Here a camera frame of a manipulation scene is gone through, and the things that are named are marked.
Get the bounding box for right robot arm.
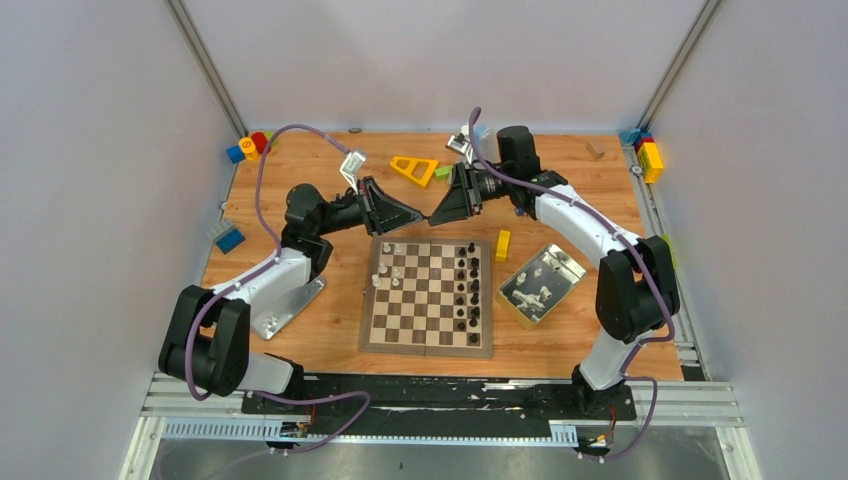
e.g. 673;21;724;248
428;126;680;418

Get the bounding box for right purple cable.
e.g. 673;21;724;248
467;106;677;463

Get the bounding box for colourful cylinder blocks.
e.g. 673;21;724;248
225;131;278;164

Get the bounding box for brown wooden block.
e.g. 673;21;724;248
586;141;606;160

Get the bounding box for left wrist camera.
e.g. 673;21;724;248
339;150;367;193

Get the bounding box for grey blue duplo brick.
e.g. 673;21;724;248
207;218;246;255

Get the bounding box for yellow triangle block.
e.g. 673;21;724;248
389;156;439;188

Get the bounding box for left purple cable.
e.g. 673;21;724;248
184;124;372;456

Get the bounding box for yellow arch block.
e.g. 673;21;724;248
495;229;511;263

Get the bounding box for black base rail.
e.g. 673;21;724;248
241;373;637;439

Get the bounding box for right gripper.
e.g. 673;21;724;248
428;162;514;226

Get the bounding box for green block by bag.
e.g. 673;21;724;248
434;166;453;180

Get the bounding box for yellow tin with chess pieces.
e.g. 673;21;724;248
496;243;587;330

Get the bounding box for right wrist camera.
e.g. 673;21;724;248
446;125;474;165

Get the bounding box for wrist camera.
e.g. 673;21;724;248
446;125;474;165
339;150;367;193

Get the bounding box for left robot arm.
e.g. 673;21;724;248
158;176;425;413

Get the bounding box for purple cable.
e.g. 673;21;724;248
184;124;372;456
467;106;677;463

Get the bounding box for silver tin lid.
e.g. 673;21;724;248
251;276;326;340

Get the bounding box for wooden chess board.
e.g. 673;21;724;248
359;236;494;358

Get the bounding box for stacked duplo bricks corner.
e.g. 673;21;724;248
618;129;665;184

